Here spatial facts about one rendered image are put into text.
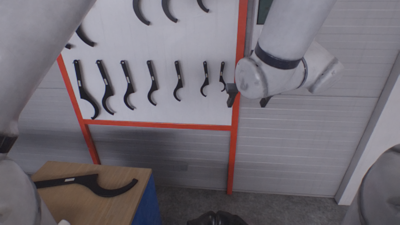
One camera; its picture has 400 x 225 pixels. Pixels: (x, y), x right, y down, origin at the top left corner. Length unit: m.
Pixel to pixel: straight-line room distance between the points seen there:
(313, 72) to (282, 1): 0.19
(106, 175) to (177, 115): 0.73
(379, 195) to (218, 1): 1.33
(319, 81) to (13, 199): 0.50
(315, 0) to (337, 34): 1.36
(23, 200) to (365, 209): 0.33
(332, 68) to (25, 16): 0.56
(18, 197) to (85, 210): 1.03
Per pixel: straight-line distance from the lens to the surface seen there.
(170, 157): 2.12
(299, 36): 0.36
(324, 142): 2.10
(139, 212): 1.25
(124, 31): 1.63
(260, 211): 2.32
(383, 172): 0.27
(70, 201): 1.36
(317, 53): 0.50
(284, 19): 0.35
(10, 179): 0.27
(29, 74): 0.43
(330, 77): 0.49
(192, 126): 1.78
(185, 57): 1.53
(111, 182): 1.35
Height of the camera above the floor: 1.89
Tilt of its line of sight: 28 degrees down
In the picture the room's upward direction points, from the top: 1 degrees counter-clockwise
